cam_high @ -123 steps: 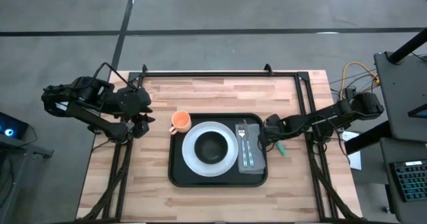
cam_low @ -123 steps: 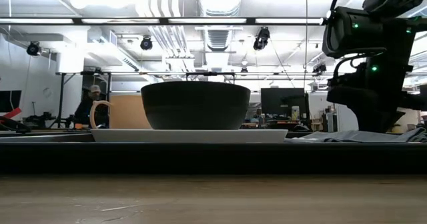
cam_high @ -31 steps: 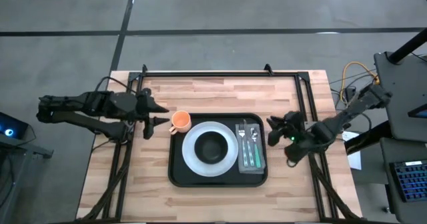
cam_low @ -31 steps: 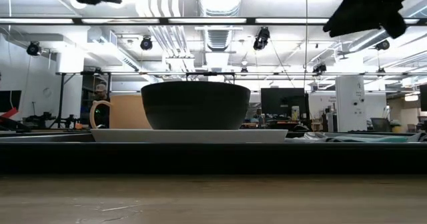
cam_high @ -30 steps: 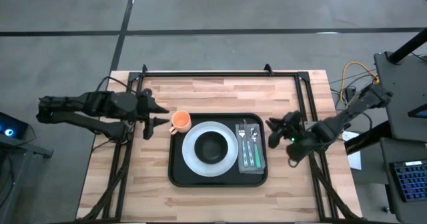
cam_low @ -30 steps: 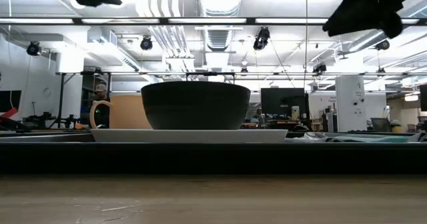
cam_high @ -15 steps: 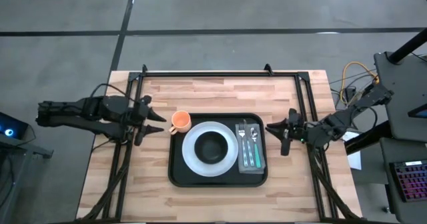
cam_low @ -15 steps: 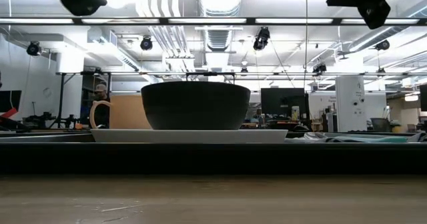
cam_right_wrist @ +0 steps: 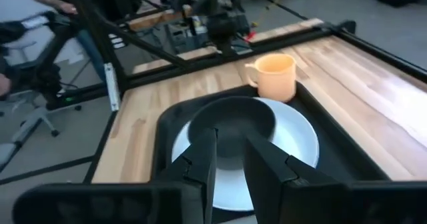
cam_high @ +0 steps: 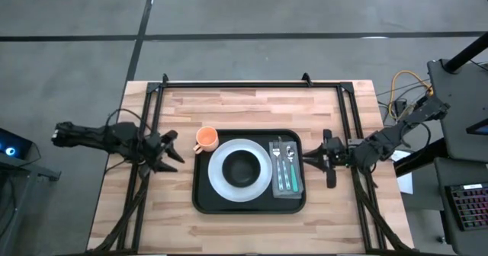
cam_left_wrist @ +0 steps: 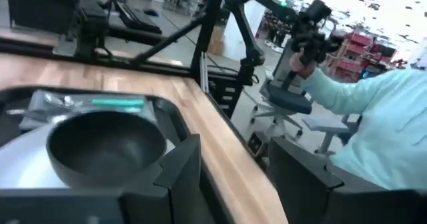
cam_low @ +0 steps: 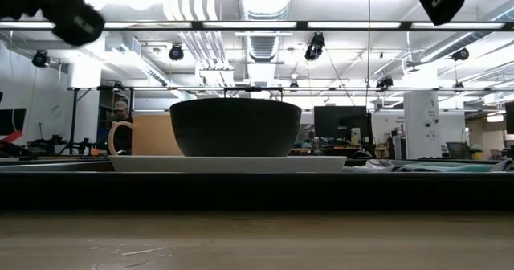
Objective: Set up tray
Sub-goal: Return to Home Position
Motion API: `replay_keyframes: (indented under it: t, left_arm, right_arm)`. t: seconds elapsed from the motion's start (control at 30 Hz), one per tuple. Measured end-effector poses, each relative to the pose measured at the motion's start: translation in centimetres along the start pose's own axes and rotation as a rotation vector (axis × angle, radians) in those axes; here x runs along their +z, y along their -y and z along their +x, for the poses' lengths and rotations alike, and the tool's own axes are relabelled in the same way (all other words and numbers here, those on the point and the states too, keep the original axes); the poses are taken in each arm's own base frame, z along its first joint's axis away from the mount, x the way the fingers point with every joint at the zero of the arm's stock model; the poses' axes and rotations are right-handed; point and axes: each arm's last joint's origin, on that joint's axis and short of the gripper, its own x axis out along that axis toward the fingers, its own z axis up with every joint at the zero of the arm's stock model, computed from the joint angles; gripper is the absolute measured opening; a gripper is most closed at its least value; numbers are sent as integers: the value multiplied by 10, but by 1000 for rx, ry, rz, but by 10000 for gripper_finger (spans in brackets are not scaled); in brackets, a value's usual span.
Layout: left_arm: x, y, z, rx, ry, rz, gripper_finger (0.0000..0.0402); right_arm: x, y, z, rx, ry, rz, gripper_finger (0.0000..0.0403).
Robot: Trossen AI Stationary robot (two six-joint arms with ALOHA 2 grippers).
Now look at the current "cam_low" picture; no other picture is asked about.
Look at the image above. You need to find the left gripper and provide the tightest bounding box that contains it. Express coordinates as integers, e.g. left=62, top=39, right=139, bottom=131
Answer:
left=51, top=0, right=106, bottom=48

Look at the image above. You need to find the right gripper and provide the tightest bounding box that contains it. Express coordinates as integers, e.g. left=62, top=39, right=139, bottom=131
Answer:
left=418, top=0, right=466, bottom=27

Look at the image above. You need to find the orange ceramic mug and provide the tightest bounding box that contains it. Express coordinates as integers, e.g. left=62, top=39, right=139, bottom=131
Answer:
left=107, top=113, right=184, bottom=158

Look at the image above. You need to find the grey cloth napkin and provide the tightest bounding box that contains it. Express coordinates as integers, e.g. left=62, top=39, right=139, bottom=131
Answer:
left=344, top=158, right=514, bottom=174

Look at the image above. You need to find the black bowl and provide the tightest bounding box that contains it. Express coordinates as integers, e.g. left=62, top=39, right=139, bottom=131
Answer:
left=169, top=97, right=303, bottom=158

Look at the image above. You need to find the white round plate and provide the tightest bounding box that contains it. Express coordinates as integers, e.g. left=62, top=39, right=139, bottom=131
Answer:
left=108, top=154, right=348, bottom=174

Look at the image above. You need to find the black plastic tray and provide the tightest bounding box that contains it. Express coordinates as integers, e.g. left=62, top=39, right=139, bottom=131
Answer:
left=0, top=157, right=514, bottom=212

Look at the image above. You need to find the white square pillar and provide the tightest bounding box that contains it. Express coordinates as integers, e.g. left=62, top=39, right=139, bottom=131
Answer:
left=402, top=90, right=441, bottom=161

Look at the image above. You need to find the person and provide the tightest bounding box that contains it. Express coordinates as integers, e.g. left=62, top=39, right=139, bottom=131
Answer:
left=109, top=100, right=134, bottom=155

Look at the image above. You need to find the grey bin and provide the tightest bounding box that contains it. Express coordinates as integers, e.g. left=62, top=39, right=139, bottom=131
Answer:
left=445, top=141, right=471, bottom=161

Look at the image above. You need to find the black monitor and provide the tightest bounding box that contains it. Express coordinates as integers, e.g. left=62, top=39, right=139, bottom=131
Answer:
left=313, top=105, right=373, bottom=143

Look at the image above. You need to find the black aluminium rig frame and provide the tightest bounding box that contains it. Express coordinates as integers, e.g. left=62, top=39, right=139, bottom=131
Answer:
left=0, top=19, right=514, bottom=32

